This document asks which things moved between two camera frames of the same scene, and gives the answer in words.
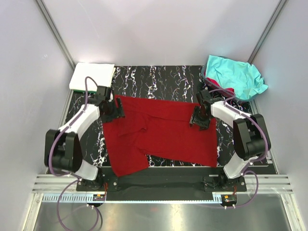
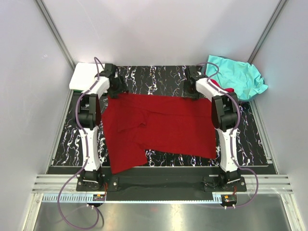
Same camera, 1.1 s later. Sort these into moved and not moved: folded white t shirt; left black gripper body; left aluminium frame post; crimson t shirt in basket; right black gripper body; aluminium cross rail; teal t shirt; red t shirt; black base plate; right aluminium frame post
Moved: red t shirt; left black gripper body; right black gripper body
Not moved: right aluminium frame post; crimson t shirt in basket; left aluminium frame post; teal t shirt; folded white t shirt; aluminium cross rail; black base plate
